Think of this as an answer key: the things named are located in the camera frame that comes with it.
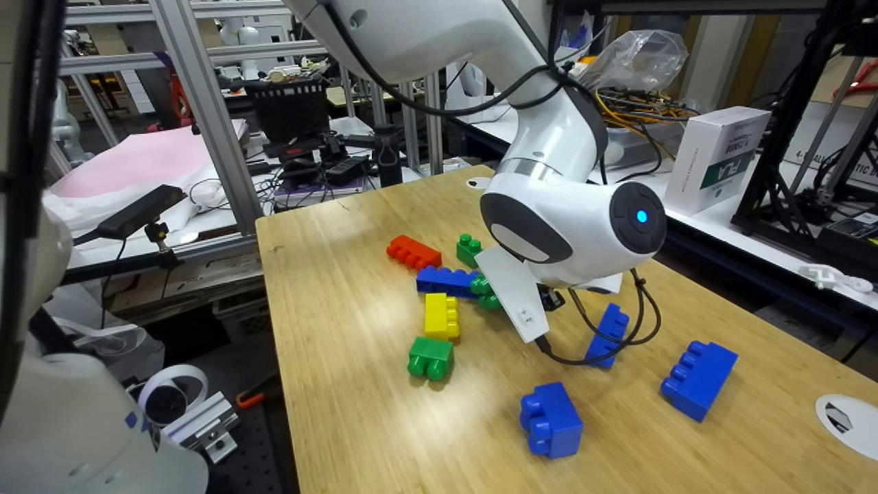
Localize blue square building block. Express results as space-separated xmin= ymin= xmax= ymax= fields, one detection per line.
xmin=517 ymin=378 xmax=586 ymax=462

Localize red long building block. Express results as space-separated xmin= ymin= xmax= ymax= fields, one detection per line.
xmin=383 ymin=234 xmax=443 ymax=274

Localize small green building block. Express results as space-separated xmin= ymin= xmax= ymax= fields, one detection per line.
xmin=452 ymin=231 xmax=486 ymax=272

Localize yellow long building block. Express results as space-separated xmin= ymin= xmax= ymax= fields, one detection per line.
xmin=420 ymin=292 xmax=464 ymax=346

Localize blue narrow building block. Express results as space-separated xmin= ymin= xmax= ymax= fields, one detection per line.
xmin=582 ymin=303 xmax=634 ymax=373

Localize clear plastic bin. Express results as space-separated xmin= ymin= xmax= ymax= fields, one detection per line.
xmin=597 ymin=106 xmax=688 ymax=174

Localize cardboard box under shelf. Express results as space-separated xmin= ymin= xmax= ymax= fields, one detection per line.
xmin=100 ymin=250 xmax=268 ymax=323

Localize clear plastic bag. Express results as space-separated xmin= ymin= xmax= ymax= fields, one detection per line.
xmin=583 ymin=25 xmax=690 ymax=94

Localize white cardboard box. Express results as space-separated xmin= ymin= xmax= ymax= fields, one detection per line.
xmin=660 ymin=101 xmax=775 ymax=216

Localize white workbench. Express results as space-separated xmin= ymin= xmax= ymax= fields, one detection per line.
xmin=600 ymin=113 xmax=878 ymax=314

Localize white round clamp device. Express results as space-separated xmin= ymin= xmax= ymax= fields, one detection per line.
xmin=135 ymin=359 xmax=240 ymax=466

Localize black tablet device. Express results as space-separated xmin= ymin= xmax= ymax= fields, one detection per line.
xmin=69 ymin=180 xmax=191 ymax=248

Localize pink foam sheet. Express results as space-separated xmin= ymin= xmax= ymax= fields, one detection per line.
xmin=45 ymin=124 xmax=218 ymax=206

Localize white plastic bag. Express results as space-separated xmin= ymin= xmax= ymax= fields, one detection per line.
xmin=39 ymin=304 xmax=170 ymax=385

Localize white curved plastic part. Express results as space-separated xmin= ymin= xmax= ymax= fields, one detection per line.
xmin=43 ymin=77 xmax=88 ymax=165

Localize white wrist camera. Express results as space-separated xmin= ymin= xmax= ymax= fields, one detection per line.
xmin=472 ymin=242 xmax=553 ymax=348

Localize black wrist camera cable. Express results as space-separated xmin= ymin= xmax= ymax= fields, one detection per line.
xmin=532 ymin=268 xmax=666 ymax=367

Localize black cable pile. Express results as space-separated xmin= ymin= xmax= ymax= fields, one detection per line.
xmin=270 ymin=126 xmax=406 ymax=212

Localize black wire basket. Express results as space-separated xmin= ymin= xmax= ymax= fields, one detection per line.
xmin=244 ymin=77 xmax=334 ymax=145

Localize orange cable bundle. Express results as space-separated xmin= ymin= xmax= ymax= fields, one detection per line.
xmin=591 ymin=83 xmax=703 ymax=132

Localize aluminium frame post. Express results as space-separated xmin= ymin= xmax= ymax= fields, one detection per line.
xmin=144 ymin=0 xmax=268 ymax=239

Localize black printer frame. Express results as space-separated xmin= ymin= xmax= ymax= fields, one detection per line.
xmin=727 ymin=0 xmax=878 ymax=272

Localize white cable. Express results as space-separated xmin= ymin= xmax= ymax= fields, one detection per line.
xmin=801 ymin=257 xmax=878 ymax=300

